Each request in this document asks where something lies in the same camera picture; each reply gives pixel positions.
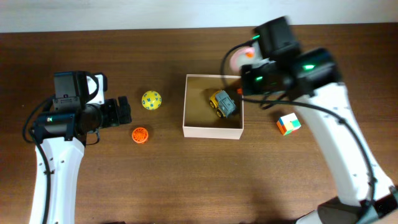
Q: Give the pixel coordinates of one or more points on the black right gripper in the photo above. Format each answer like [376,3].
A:
[247,86]

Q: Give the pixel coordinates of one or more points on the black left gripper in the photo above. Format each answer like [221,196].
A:
[117,119]

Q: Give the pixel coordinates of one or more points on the white duck toy pink hat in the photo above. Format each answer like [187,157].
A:
[243,56]

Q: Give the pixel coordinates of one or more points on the colourful puzzle cube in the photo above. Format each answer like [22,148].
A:
[288,123]

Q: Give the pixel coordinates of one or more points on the yellow and grey toy truck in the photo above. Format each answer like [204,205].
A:
[222,103]

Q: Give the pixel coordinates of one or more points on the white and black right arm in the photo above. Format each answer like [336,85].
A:
[314,87]

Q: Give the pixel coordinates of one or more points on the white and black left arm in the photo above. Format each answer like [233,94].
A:
[59,134]

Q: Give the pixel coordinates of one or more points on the orange round lattice toy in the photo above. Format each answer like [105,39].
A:
[140,135]

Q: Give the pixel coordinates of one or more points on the yellow ball with blue letters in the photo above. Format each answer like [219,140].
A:
[151,100]

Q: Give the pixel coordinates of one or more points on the white open cardboard box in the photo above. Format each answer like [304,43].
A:
[200,119]

